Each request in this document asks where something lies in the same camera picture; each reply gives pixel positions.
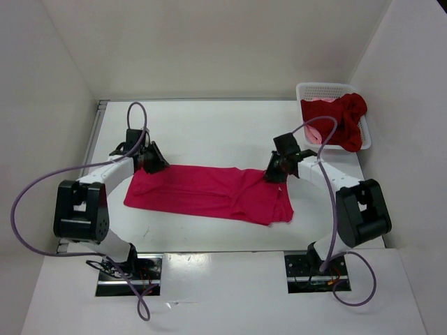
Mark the magenta t shirt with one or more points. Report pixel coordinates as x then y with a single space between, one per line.
216 192

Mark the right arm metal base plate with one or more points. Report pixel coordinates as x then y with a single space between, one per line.
301 278

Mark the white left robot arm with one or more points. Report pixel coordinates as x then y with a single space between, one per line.
81 212

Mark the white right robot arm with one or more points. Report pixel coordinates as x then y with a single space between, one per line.
359 210

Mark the white perforated plastic basket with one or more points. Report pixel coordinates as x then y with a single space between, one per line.
313 91

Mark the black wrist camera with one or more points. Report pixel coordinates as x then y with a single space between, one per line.
136 140
286 145

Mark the light pink t shirt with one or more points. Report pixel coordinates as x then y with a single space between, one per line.
311 133

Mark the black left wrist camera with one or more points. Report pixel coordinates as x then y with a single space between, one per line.
136 140

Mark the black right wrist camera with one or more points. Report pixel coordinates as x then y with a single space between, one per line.
286 145

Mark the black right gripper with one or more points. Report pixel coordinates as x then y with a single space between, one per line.
270 174

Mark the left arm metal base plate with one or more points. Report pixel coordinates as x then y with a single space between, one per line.
111 284

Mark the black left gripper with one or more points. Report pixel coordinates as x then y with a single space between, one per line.
158 165

